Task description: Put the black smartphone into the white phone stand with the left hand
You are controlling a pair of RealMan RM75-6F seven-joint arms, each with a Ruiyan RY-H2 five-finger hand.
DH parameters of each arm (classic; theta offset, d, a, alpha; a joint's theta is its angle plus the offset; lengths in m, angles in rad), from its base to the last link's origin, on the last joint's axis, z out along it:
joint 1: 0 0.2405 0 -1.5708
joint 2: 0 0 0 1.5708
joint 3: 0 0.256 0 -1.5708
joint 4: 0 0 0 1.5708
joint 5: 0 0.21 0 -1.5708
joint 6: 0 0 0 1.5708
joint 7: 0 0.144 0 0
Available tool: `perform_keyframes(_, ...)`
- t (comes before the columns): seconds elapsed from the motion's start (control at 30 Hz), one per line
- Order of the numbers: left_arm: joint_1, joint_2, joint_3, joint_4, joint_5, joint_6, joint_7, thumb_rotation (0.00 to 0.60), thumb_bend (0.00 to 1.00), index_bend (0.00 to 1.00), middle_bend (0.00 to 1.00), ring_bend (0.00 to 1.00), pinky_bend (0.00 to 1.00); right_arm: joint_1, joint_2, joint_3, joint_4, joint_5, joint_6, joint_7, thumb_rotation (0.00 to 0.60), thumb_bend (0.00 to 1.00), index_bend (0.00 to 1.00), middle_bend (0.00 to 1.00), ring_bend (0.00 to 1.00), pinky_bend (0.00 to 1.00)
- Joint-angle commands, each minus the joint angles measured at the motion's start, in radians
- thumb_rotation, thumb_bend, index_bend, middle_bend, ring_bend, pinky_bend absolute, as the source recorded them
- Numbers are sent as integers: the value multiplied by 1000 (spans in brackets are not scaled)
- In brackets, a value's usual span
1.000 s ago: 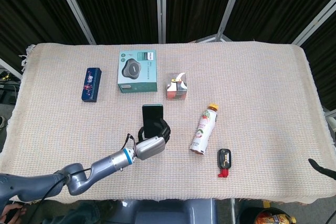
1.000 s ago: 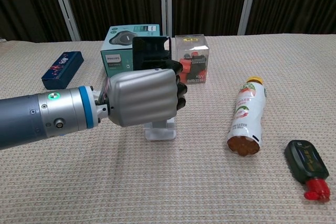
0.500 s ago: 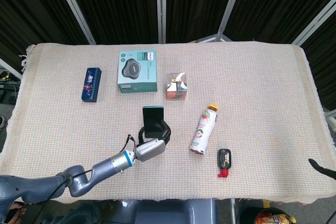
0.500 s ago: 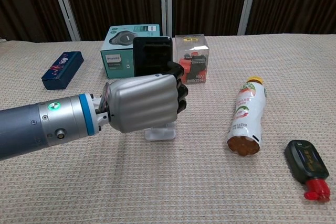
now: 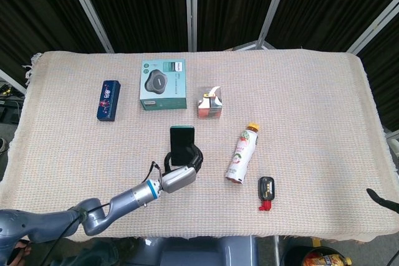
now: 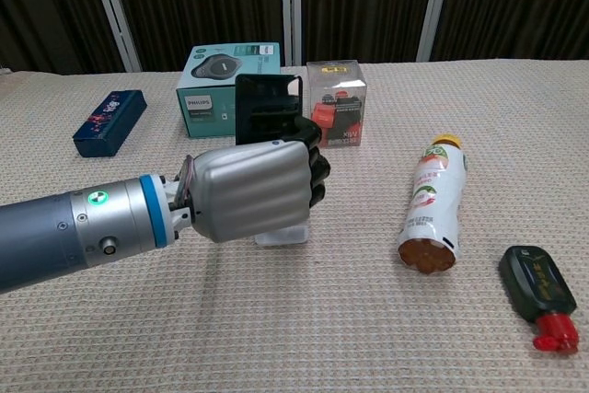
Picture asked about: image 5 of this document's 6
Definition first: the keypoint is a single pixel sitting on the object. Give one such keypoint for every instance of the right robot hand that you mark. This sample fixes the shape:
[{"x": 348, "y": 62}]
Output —
[{"x": 386, "y": 203}]

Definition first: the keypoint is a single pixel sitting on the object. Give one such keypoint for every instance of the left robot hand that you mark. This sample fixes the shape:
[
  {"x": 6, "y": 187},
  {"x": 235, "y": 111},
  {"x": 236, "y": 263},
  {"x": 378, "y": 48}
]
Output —
[{"x": 179, "y": 180}]

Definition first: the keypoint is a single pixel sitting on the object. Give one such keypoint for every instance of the black smartphone teal edge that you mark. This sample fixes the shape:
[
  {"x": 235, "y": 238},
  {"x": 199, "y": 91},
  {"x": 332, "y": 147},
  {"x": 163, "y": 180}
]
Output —
[{"x": 182, "y": 144}]

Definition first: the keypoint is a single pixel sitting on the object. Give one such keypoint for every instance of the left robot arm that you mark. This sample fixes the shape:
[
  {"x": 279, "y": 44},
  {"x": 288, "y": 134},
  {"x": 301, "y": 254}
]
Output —
[{"x": 131, "y": 199}]

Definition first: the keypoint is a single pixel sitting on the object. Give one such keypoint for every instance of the blue rectangular box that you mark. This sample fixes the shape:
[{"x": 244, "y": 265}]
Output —
[{"x": 108, "y": 101}]

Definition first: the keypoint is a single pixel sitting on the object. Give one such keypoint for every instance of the white partition foot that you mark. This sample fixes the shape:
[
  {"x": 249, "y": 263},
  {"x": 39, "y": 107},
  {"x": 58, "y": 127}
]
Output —
[{"x": 393, "y": 143}]

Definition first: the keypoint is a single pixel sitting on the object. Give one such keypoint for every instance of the blue-grey robot torso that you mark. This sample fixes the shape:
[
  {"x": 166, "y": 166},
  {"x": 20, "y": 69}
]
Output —
[{"x": 202, "y": 252}]

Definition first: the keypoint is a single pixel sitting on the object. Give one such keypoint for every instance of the orange snack bag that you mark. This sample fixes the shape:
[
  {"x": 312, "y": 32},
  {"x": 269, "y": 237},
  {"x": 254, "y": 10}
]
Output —
[{"x": 327, "y": 259}]

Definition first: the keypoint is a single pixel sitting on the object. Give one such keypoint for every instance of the small orange white box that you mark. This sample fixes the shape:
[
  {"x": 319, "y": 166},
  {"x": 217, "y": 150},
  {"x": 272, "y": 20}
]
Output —
[{"x": 209, "y": 104}]

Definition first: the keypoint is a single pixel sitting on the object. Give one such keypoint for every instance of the dark green red-capped bottle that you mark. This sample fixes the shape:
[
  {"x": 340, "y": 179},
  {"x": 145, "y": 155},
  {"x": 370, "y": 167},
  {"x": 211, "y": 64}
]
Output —
[{"x": 266, "y": 188}]

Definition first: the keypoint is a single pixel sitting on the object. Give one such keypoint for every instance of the teal Philips speaker box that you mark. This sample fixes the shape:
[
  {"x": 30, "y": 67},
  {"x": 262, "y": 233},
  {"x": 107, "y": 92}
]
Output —
[{"x": 162, "y": 85}]

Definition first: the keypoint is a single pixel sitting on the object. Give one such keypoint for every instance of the black waste bin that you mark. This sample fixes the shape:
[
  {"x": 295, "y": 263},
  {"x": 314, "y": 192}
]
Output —
[{"x": 293, "y": 256}]

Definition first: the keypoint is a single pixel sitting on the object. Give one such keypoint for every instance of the black pleated screen panel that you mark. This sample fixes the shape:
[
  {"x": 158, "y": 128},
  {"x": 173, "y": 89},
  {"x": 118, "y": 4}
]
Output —
[
  {"x": 137, "y": 7},
  {"x": 37, "y": 13},
  {"x": 327, "y": 7},
  {"x": 386, "y": 76},
  {"x": 233, "y": 4}
]

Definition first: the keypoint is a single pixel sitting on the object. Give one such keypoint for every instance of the beige woven tablecloth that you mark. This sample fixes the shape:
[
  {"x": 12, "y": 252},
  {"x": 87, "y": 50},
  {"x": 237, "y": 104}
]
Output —
[{"x": 280, "y": 91}]

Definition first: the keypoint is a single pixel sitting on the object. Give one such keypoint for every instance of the white partition frame post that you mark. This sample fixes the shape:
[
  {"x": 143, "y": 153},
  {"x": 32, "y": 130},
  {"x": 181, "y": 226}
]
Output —
[
  {"x": 374, "y": 26},
  {"x": 90, "y": 13},
  {"x": 191, "y": 7},
  {"x": 274, "y": 4},
  {"x": 12, "y": 80}
]

